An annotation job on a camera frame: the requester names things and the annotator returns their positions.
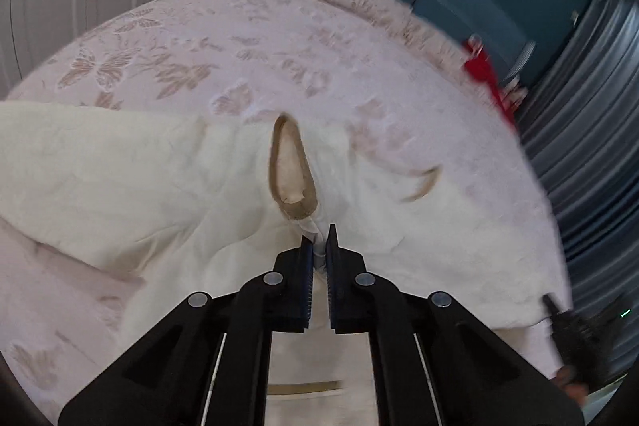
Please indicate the red garment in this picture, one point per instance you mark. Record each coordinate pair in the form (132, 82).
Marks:
(481, 70)

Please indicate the cream quilted jacket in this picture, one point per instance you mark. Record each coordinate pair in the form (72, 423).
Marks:
(109, 218)

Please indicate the pink floral pillow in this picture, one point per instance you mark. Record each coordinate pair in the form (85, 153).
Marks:
(420, 37)

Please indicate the person right hand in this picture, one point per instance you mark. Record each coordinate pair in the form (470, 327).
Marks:
(565, 380)

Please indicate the grey blue curtain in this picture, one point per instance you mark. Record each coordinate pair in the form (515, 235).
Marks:
(579, 128)

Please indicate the plush toy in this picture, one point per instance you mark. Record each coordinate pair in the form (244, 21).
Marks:
(514, 93)

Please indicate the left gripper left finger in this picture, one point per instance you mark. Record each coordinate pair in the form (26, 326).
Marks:
(207, 361)

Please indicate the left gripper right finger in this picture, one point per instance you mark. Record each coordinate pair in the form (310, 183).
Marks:
(434, 363)

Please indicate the pink butterfly bedspread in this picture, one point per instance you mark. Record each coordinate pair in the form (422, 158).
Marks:
(241, 58)

